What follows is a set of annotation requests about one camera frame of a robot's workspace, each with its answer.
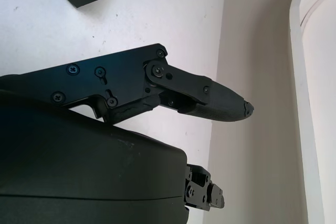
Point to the white rounded column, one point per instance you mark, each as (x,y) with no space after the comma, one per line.
(315,103)

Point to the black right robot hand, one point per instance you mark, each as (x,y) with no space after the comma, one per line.
(92,169)

